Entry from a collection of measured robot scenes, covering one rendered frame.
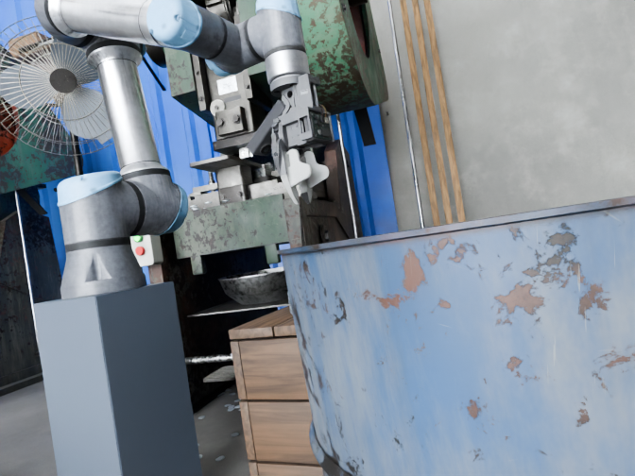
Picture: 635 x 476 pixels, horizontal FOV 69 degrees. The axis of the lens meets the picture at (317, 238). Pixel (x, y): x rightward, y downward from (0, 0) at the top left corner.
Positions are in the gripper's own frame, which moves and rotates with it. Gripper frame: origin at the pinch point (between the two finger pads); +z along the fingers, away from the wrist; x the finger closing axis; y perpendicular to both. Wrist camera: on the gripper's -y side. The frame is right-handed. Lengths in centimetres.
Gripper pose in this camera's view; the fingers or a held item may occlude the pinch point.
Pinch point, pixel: (299, 196)
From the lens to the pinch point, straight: 82.6
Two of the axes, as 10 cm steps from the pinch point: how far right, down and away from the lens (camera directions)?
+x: 5.5, -0.8, 8.3
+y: 8.2, -1.4, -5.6
